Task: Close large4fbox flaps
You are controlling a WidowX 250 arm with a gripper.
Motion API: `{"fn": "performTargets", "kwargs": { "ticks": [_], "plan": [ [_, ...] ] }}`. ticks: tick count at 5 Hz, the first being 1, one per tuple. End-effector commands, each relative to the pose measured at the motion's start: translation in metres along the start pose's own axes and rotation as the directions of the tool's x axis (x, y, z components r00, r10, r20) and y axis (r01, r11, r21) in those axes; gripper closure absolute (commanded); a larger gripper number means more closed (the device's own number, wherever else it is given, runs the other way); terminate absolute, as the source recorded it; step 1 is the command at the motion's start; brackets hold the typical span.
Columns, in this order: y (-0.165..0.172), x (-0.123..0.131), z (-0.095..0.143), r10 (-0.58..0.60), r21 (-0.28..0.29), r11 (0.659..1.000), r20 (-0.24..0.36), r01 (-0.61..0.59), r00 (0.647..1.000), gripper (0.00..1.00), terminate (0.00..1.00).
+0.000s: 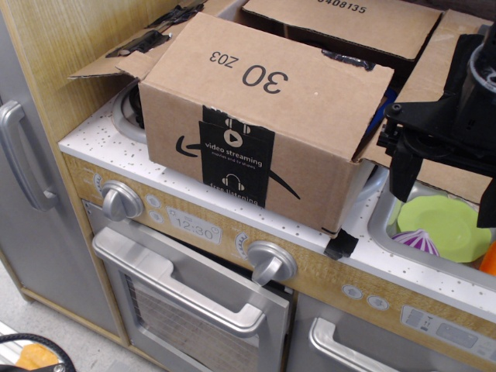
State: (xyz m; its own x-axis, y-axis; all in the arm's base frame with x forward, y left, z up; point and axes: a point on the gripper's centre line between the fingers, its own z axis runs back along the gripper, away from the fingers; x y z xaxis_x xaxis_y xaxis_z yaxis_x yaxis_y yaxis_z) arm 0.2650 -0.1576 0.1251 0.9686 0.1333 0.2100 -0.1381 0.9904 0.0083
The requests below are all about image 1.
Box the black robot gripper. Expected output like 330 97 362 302
377 33 495 228

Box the large cardboard shipping box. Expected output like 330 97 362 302
68 0 496 239

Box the green toy plate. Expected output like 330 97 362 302
397 195 492 264

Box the purple toy onion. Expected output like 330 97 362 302
391 229 439 257

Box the silver toy sink basin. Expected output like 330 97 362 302
364 166 495 291

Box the orange toy vegetable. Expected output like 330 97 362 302
479 242 496 276

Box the black tape piece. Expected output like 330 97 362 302
324 229 359 260

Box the silver right oven knob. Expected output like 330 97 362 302
247 240 298 286

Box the silver oven knob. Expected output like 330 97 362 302
102 180 144 222
247 240 298 286

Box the toy kitchen play set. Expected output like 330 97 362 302
1 1 495 371

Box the silver oven door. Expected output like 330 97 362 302
83 199 295 372

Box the silver left oven knob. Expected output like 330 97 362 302
102 180 144 222

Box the silver toy stove burner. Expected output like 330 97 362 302
112 81 146 144

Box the orange object bottom left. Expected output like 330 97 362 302
15 343 59 370

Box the silver dishwasher door handle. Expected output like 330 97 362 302
308 318 395 372

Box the silver fridge door handle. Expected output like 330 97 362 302
1 100 58 212

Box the black cable loop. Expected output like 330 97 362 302
0 333 74 372

